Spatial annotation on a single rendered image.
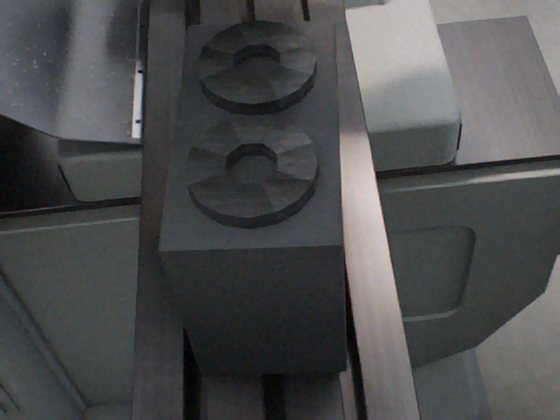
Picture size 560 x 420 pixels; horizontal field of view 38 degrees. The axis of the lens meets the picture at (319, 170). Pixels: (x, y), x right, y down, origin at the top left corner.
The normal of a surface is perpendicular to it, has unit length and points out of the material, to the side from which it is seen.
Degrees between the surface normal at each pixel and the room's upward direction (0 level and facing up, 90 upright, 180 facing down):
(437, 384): 0
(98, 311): 90
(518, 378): 0
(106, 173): 90
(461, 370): 0
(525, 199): 90
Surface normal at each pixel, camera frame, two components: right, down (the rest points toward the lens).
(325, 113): -0.04, -0.63
